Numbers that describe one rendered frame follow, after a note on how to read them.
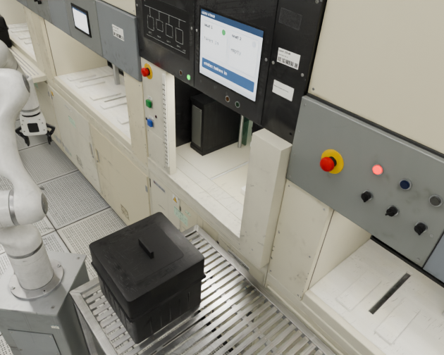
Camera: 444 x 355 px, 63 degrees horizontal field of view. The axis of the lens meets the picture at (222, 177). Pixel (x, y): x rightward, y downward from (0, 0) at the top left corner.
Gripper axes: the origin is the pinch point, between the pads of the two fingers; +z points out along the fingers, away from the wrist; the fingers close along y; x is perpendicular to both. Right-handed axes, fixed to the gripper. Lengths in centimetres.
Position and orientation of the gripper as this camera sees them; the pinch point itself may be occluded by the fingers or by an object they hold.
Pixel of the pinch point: (39, 141)
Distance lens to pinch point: 192.1
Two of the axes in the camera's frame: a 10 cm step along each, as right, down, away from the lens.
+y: 9.6, -1.1, 2.5
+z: -0.6, 8.0, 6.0
